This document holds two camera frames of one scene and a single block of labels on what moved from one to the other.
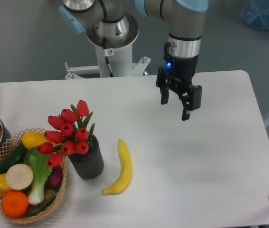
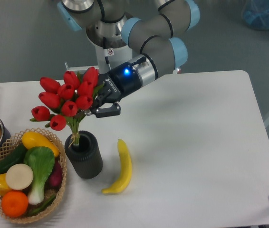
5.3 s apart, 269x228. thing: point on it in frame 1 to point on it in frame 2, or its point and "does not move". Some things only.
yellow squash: [31, 139] does not move
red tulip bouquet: [74, 134] to [61, 105]
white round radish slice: [19, 176] does not move
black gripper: [177, 76] to [120, 81]
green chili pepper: [42, 206] does not move
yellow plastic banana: [125, 171] does not move
